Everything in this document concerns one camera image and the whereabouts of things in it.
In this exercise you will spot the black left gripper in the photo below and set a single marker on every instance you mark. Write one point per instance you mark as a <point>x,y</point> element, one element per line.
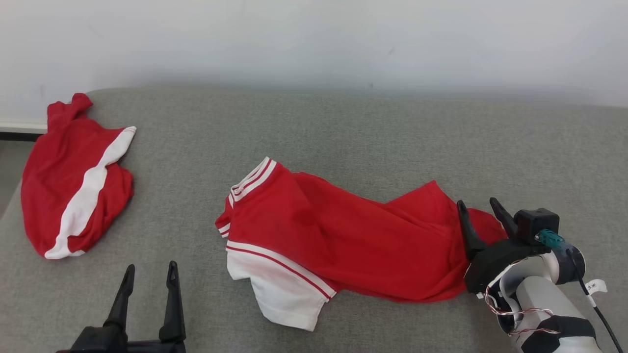
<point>103,340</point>

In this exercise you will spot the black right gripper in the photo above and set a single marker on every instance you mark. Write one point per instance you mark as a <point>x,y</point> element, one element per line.
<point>490,262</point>

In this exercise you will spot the red jersey with white sleeves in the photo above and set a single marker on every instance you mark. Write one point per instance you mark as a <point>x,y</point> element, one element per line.
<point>353,235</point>

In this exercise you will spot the red shorts with white stripe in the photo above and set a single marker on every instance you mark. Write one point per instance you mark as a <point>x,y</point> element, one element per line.
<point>54,186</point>

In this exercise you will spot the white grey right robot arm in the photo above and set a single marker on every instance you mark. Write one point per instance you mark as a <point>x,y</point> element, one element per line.
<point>539,299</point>

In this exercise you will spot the white and black baseboard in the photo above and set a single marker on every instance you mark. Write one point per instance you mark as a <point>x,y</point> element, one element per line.
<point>19,128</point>

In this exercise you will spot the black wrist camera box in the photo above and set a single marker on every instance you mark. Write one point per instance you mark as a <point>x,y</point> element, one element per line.
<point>537,220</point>

